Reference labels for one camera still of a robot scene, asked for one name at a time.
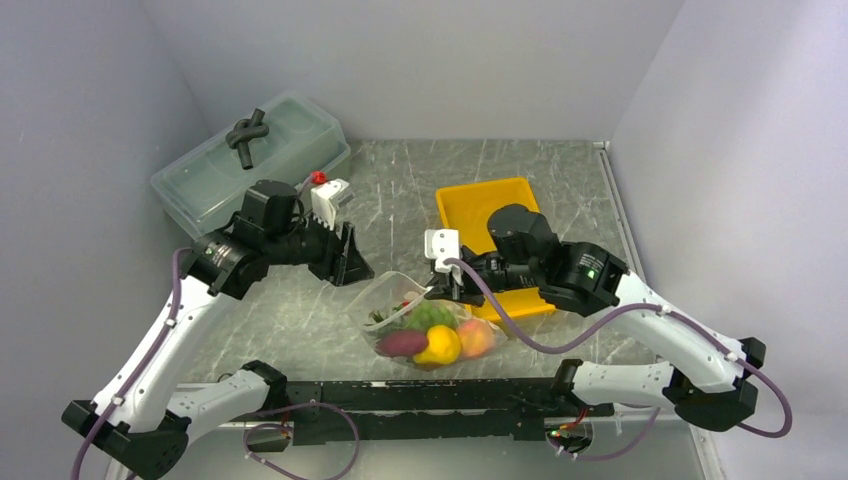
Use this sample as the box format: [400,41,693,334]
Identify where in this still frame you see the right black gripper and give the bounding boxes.
[424,251,541,307]

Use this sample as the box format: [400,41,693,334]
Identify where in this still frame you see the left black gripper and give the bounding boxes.
[265,207,375,286]

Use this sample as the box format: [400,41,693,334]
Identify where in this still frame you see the toy pineapple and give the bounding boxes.
[365,307,404,336]

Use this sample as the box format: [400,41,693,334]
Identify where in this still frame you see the clear zip top bag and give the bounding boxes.
[344,271,507,371]

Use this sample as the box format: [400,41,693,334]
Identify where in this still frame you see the yellow plastic tray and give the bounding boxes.
[435,177,554,321]

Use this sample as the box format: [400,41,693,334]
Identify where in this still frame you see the green toy grapes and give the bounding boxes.
[404,301,459,332]

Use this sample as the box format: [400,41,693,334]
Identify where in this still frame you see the purple toy sweet potato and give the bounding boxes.
[374,330,429,358]

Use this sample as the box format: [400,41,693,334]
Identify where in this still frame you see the toy peach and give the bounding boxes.
[456,319,497,359]

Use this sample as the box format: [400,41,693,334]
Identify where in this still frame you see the yellow toy pear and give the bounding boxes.
[413,325,462,366]

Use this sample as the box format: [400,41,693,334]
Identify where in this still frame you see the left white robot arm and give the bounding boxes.
[62,179,374,479]

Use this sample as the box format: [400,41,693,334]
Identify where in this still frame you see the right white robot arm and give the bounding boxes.
[424,204,766,432]

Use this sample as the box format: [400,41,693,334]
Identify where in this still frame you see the clear lidded storage box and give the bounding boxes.
[150,91,350,239]

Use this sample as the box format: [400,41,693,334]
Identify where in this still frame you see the black knotted foam tube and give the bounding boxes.
[225,108,270,170]

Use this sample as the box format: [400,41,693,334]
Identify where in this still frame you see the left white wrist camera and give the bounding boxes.
[309,171,354,231]

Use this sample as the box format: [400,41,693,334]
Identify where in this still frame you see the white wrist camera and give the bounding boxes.
[309,171,354,231]
[424,229,461,274]

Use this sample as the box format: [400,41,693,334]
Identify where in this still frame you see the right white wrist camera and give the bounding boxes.
[424,229,461,274]

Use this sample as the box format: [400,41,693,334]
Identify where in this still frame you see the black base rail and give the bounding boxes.
[270,378,614,446]

